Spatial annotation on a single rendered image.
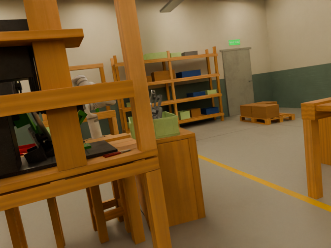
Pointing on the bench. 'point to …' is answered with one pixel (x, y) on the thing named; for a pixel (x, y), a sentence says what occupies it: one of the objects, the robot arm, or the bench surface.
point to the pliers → (115, 153)
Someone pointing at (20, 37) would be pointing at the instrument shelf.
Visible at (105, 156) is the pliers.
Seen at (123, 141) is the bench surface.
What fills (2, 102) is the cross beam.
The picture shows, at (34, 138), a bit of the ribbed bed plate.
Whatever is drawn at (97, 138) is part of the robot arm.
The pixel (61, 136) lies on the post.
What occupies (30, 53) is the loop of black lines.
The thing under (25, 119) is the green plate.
